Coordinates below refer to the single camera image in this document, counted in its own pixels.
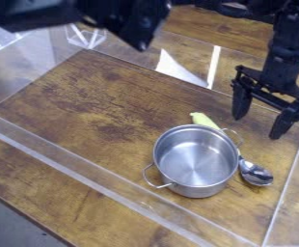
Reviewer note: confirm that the small steel pot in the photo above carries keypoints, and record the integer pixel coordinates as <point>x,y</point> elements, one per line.
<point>195,159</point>

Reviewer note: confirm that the clear acrylic enclosure wall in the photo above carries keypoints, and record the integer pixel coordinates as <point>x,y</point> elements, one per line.
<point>84,105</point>

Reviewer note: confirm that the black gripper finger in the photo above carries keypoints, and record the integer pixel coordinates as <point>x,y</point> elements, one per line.
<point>283,123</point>
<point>240,101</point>

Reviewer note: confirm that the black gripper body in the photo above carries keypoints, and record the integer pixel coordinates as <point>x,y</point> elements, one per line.
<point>272,84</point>

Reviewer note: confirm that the green handled metal spoon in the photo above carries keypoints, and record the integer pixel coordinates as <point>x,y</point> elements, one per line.
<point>252,173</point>

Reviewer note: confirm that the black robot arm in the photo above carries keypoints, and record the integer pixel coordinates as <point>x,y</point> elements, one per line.
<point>133,20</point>

